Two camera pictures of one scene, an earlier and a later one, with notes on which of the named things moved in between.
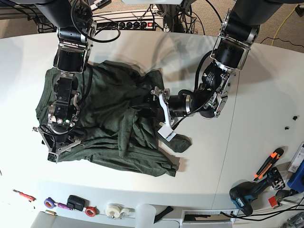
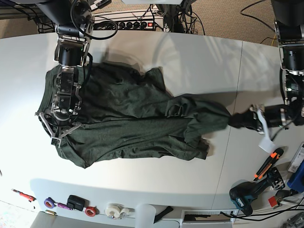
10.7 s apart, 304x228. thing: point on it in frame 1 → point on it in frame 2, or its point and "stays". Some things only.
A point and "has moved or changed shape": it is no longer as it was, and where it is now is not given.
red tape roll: (91, 211) stays
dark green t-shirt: (110, 132) has moved or changed shape
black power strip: (157, 24) stays
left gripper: (53, 154) → (55, 140)
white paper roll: (145, 215) stays
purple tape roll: (49, 203) stays
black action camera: (77, 203) stays
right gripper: (151, 106) → (251, 119)
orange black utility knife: (274, 156) stays
